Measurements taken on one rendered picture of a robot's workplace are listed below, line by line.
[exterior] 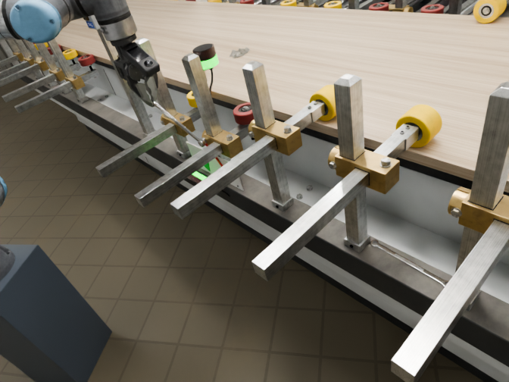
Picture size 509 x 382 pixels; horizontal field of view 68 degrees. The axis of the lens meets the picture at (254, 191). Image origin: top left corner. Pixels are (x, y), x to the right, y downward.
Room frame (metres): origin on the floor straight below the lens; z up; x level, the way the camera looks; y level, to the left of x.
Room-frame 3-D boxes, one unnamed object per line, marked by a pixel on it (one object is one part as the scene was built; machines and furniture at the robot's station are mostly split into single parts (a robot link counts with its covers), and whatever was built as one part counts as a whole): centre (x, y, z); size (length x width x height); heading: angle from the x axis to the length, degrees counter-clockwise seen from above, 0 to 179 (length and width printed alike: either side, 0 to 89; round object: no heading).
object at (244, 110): (1.05, -0.04, 0.85); 0.08 x 0.08 x 0.11
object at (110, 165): (1.15, 0.26, 0.84); 0.43 x 0.03 x 0.04; 124
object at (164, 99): (1.23, 0.21, 0.89); 0.03 x 0.03 x 0.48; 34
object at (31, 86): (2.19, 0.96, 0.82); 0.43 x 0.03 x 0.04; 124
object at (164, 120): (1.21, 0.19, 0.84); 0.13 x 0.06 x 0.05; 34
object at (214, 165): (1.03, 0.11, 0.75); 0.26 x 0.01 x 0.10; 34
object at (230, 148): (1.01, 0.05, 0.84); 0.13 x 0.06 x 0.05; 34
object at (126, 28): (1.13, 0.24, 1.19); 0.10 x 0.09 x 0.05; 124
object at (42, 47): (2.27, 0.90, 0.87); 0.03 x 0.03 x 0.48; 34
